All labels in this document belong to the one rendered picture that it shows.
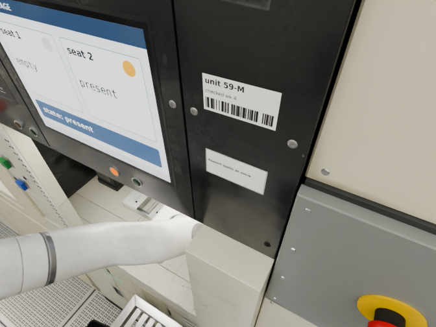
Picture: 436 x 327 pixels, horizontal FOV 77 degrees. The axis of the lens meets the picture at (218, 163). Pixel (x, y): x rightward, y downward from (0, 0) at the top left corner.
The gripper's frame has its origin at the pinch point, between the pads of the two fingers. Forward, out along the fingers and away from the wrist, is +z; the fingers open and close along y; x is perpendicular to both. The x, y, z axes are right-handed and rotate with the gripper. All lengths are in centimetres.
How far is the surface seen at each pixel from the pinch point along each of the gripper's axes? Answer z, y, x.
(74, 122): -30.1, -8.4, 32.3
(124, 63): -30, 6, 45
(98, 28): -30, 4, 48
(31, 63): -30, -13, 41
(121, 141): -30.2, 1.8, 32.6
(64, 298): -42, -84, -119
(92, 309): -38, -64, -119
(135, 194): -4.6, -35.2, -28.8
